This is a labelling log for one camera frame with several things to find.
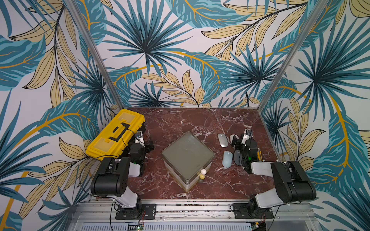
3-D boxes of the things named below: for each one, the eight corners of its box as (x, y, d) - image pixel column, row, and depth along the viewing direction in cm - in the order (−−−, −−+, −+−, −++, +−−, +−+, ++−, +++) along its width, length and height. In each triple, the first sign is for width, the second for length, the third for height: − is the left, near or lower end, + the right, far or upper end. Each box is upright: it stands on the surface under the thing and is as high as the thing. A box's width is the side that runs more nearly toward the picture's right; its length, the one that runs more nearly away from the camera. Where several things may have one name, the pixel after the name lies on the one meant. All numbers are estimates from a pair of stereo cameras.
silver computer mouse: (219, 147, 100) (220, 145, 98) (217, 135, 106) (218, 133, 105) (227, 147, 100) (228, 146, 98) (225, 135, 106) (226, 133, 105)
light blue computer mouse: (221, 166, 91) (222, 165, 89) (222, 151, 98) (223, 149, 96) (231, 168, 91) (232, 166, 89) (231, 153, 97) (232, 151, 95)
